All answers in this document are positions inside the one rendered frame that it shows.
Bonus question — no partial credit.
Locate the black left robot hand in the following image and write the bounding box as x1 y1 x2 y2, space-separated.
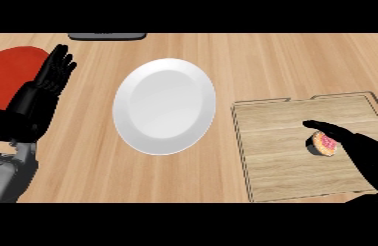
0 43 78 144

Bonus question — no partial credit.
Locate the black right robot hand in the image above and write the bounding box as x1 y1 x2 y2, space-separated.
301 119 378 204

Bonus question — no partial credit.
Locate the pale wooden tray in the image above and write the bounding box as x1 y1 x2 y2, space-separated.
230 91 378 203

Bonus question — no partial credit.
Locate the white oval plate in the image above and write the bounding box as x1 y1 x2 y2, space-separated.
110 57 216 156

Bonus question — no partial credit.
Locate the red round mat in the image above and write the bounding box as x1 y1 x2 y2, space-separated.
0 45 53 112

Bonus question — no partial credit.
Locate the dark grey flat appliance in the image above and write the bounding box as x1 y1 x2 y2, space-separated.
66 32 147 42

